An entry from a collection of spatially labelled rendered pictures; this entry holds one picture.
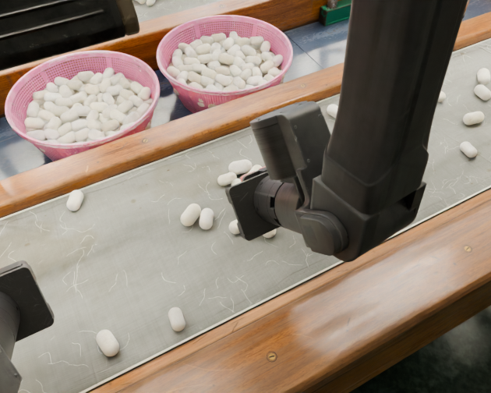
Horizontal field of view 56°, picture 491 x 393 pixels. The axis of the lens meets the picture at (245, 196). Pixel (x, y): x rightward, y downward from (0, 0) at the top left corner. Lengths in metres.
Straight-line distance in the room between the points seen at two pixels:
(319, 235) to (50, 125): 0.61
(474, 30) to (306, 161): 0.77
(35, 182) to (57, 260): 0.13
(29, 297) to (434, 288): 0.46
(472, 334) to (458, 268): 0.89
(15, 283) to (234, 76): 0.61
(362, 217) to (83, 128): 0.62
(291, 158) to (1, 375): 0.27
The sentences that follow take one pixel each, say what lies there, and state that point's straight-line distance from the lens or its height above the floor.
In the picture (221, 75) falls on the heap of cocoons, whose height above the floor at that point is 0.75.
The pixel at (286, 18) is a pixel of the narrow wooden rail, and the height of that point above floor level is 0.71.
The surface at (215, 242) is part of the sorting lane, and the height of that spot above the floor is 0.74.
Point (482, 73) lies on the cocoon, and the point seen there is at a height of 0.76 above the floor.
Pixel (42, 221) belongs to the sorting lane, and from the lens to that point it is 0.73.
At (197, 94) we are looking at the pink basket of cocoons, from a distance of 0.86.
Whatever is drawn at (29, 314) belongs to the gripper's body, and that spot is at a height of 0.87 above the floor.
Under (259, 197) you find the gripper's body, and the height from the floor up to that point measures 0.90.
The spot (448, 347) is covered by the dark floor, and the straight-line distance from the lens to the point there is 1.49.
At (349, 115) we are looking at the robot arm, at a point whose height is 1.08.
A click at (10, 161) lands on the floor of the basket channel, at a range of 0.94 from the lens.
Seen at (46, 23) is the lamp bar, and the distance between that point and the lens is 0.46.
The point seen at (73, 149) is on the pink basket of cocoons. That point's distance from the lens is 0.80.
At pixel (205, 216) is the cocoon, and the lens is 0.65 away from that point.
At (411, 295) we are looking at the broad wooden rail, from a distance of 0.62.
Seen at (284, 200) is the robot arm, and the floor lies 0.94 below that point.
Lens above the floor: 1.28
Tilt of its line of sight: 50 degrees down
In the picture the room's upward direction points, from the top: straight up
